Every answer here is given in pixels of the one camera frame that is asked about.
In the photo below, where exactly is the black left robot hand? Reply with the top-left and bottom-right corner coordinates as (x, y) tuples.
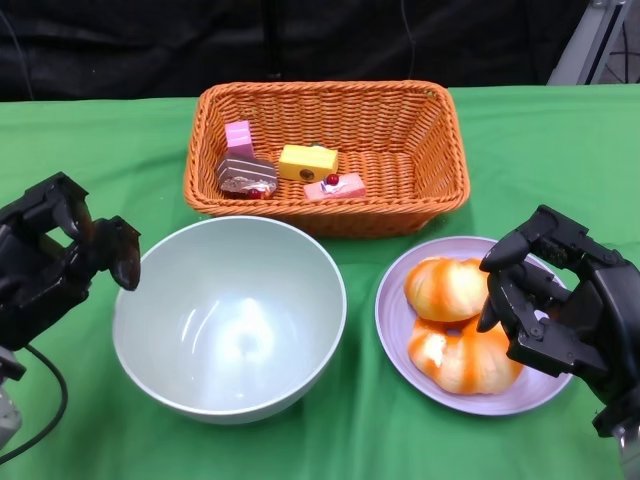
(0, 172), (142, 351)

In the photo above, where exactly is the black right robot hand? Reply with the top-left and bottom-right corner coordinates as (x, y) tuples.
(477, 204), (640, 439)

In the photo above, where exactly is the orange ring donut bread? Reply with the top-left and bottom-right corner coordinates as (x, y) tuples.
(407, 317), (524, 396)

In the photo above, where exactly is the oval orange bread roll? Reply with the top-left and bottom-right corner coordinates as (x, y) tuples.
(403, 257), (494, 322)

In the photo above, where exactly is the pale green bowl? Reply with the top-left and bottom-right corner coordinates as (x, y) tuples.
(112, 215), (348, 425)

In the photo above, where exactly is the chocolate cake with cherry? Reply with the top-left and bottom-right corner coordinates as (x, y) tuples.
(217, 153), (279, 200)

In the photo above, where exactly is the pink layered cake slice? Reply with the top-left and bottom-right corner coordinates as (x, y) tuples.
(224, 120), (255, 160)

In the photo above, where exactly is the yellow cake slice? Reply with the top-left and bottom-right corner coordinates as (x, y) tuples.
(278, 144), (339, 182)

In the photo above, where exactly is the pink cake with cherry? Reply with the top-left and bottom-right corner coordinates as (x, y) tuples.
(303, 172), (366, 201)

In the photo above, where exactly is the lavender round plate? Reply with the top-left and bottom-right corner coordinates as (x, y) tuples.
(374, 235), (574, 416)

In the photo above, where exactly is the orange wicker basket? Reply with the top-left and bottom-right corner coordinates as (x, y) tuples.
(183, 79), (471, 239)

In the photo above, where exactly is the black backdrop cloth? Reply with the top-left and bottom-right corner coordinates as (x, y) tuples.
(0, 0), (640, 104)

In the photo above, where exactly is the black stand pole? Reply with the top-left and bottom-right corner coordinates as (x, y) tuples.
(263, 0), (289, 81)

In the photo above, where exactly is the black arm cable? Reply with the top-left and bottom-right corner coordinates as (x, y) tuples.
(0, 344), (69, 461)

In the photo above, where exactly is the silver aluminium frame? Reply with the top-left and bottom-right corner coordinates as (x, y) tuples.
(545, 0), (640, 86)

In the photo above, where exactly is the thin black cable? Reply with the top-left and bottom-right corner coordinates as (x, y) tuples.
(398, 0), (418, 81)

